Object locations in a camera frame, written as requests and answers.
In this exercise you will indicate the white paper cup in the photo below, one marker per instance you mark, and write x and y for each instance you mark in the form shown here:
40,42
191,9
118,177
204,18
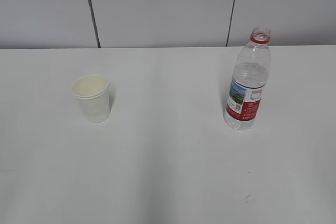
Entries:
93,96

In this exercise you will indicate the clear plastic water bottle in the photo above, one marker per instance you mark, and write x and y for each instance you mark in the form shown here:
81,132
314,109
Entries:
249,78

